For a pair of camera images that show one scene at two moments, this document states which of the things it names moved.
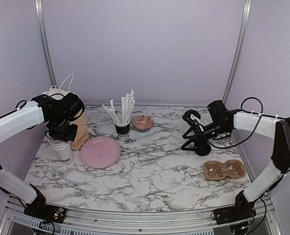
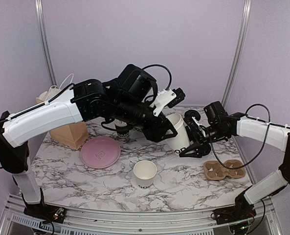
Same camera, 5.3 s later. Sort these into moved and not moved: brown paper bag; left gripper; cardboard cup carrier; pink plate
Moved: left gripper
Not moved: pink plate; cardboard cup carrier; brown paper bag
